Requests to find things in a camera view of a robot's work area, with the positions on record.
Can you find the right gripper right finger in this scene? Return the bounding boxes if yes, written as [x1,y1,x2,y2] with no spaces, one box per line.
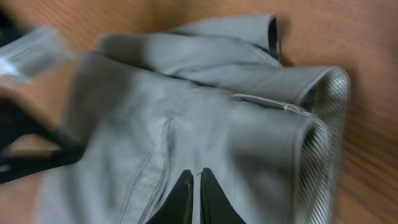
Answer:
[200,167,246,224]

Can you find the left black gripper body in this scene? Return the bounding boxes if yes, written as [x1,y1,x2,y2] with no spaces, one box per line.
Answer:
[1,98,85,184]

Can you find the grey shorts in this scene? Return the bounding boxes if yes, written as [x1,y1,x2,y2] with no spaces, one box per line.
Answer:
[34,14,349,223]

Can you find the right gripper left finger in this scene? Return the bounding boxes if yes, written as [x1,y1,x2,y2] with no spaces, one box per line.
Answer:
[146,170,194,224]

